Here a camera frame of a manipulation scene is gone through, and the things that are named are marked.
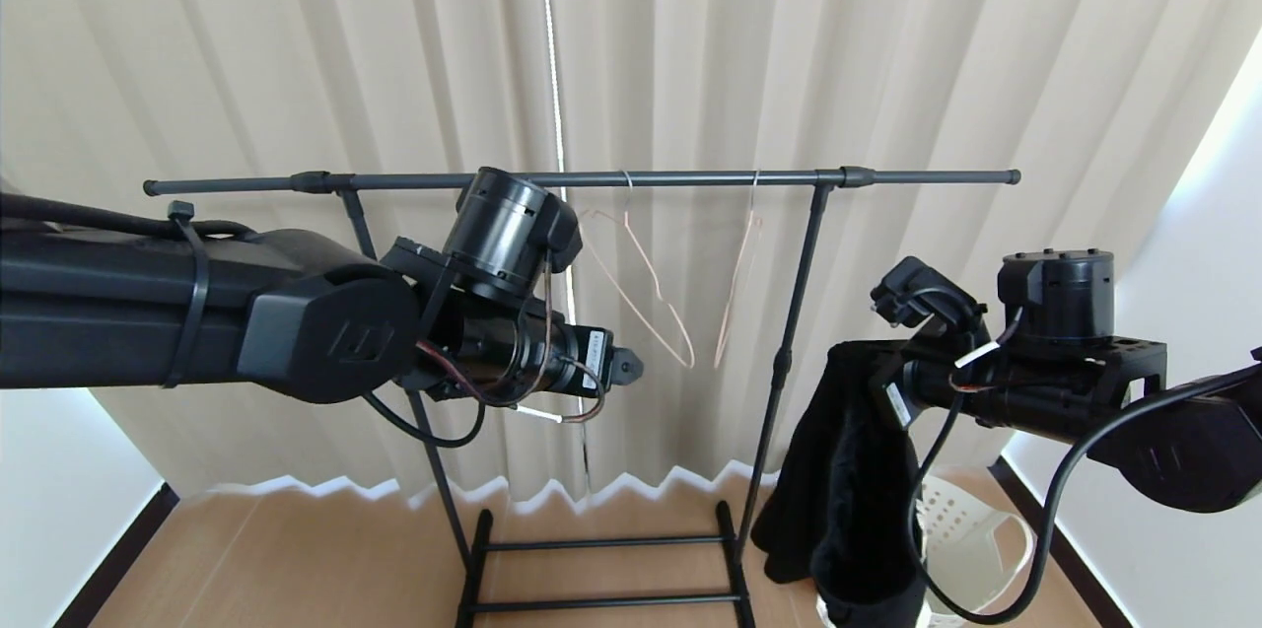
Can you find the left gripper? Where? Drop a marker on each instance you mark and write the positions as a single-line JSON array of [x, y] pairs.
[[532, 357]]

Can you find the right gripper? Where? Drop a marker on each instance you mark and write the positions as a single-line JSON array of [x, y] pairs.
[[946, 386]]

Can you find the black shorts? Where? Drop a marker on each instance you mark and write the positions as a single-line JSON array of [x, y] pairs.
[[838, 490]]

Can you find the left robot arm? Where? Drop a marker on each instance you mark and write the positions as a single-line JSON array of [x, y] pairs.
[[148, 313]]

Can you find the pink clothes hanger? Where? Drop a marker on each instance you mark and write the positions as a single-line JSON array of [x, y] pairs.
[[735, 293], [656, 291]]

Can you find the white laundry basket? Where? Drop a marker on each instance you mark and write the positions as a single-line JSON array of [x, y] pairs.
[[986, 539]]

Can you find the black clothes rack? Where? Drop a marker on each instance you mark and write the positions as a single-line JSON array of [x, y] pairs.
[[690, 179]]

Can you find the beige curtain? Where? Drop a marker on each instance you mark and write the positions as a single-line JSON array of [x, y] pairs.
[[887, 46]]

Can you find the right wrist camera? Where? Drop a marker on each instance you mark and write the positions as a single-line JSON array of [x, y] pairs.
[[927, 298]]

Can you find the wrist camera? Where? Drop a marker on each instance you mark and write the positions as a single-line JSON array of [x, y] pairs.
[[564, 234], [927, 298]]

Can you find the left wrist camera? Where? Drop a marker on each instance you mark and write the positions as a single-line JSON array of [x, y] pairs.
[[564, 234]]

